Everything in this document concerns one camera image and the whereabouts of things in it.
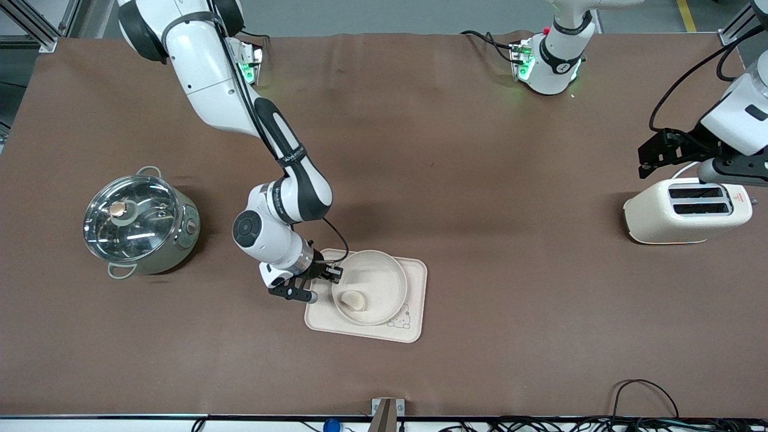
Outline white round plate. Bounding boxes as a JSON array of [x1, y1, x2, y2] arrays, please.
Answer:
[[331, 250, 408, 326]]

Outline white rectangular Rabbit print tray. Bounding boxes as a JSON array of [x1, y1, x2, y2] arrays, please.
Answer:
[[304, 248, 428, 344]]

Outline cream two-slot toaster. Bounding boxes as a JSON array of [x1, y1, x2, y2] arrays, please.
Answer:
[[623, 178, 754, 245]]

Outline silver electric cooking pot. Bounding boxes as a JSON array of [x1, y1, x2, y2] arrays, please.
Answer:
[[83, 166, 201, 280]]

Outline glass pot lid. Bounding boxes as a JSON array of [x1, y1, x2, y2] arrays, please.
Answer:
[[83, 175, 181, 263]]

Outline brown table cover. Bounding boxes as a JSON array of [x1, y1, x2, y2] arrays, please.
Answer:
[[0, 30, 768, 419]]

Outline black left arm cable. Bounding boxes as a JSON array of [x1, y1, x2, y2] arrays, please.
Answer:
[[716, 27, 768, 82], [649, 24, 768, 133]]

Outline aluminium frame profile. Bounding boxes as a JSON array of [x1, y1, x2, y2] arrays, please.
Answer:
[[0, 0, 91, 53], [719, 0, 758, 46]]

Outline grey metal edge bracket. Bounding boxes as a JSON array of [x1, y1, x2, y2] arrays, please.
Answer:
[[371, 398, 405, 432]]

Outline black arm base cable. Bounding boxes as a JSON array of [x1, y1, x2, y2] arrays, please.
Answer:
[[461, 30, 518, 64]]

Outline black looped table-edge cable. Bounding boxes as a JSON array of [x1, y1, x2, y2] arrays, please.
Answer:
[[611, 379, 680, 421]]

